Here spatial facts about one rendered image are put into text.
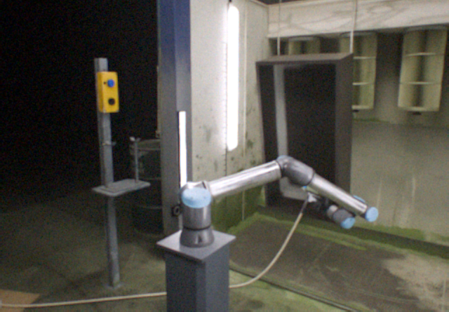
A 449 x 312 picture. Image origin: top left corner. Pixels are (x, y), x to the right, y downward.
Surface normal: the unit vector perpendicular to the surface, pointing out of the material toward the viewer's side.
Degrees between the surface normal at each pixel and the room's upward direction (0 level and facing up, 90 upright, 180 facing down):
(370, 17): 90
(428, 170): 57
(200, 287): 90
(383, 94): 90
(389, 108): 90
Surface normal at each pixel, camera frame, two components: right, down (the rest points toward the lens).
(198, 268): 0.18, 0.17
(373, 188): -0.47, -0.42
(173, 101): -0.56, 0.14
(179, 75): 0.83, 0.10
